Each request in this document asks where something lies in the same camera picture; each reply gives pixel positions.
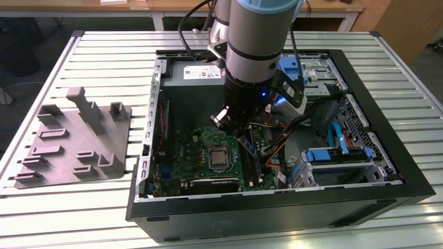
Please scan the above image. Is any hard disk in blue carrier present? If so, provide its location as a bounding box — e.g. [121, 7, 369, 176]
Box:
[301, 147, 373, 164]

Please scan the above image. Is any black PC case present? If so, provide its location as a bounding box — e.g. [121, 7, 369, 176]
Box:
[124, 48, 436, 243]

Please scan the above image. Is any blue RAM stick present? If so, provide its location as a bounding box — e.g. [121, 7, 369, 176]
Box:
[237, 134, 260, 157]

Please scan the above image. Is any black cable bundle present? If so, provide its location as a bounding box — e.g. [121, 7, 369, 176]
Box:
[281, 92, 343, 135]

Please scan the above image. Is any CPU socket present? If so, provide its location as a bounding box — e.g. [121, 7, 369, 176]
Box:
[204, 144, 236, 175]

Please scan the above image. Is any orange wire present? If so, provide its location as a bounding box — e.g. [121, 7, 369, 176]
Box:
[265, 153, 282, 169]

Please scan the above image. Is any wooden cabinet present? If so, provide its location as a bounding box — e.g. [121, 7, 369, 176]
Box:
[352, 0, 443, 65]

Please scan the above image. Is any green motherboard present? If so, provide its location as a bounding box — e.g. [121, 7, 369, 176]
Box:
[148, 124, 277, 195]

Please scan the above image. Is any wooden desk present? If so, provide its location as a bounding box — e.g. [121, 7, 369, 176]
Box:
[0, 0, 365, 32]

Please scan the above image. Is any grey parts rack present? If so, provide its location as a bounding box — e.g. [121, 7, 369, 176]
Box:
[13, 87, 134, 189]

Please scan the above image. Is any black RAM slot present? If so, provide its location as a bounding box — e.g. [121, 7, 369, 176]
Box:
[246, 155, 260, 185]
[240, 145, 252, 185]

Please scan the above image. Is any grey power supply unit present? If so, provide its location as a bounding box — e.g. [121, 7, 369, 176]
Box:
[160, 61, 229, 128]

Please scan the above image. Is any silver disk bay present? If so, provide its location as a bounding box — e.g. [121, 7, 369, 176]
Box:
[300, 147, 404, 187]

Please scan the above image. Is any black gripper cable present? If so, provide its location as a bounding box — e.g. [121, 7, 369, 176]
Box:
[177, 0, 217, 62]

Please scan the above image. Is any silver drive cage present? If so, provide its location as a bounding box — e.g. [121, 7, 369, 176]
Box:
[276, 56, 348, 114]

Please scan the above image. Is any black graphics card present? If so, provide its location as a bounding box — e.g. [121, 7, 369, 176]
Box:
[178, 176, 240, 195]

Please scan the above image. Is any blue drive bay latch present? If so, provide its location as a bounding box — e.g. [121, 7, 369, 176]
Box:
[278, 57, 310, 85]

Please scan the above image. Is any silver CPU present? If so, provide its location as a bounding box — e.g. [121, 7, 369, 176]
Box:
[206, 149, 229, 167]

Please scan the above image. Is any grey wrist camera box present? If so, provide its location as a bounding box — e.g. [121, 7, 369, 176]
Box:
[274, 95, 308, 117]

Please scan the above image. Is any blue flat wire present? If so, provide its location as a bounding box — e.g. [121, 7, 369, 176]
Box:
[327, 121, 349, 155]

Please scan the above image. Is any black chair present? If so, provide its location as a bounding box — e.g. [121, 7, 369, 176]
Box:
[0, 17, 45, 76]

